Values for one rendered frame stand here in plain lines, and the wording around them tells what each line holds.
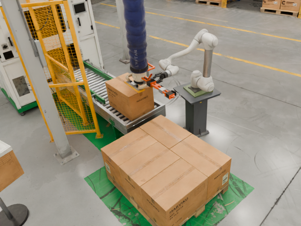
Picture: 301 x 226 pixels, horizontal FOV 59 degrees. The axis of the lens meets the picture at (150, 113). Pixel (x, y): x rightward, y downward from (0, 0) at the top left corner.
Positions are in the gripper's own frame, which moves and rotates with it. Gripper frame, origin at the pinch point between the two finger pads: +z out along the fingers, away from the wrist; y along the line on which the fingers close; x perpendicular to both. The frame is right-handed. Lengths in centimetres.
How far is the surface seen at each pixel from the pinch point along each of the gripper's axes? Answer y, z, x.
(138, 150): 66, 50, -23
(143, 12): -78, -2, 9
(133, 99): 31.6, 14.3, 26.9
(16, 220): 116, 197, 32
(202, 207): 111, 29, -107
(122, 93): 25, 21, 42
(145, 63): -19.7, 0.2, 11.8
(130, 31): -60, 13, 17
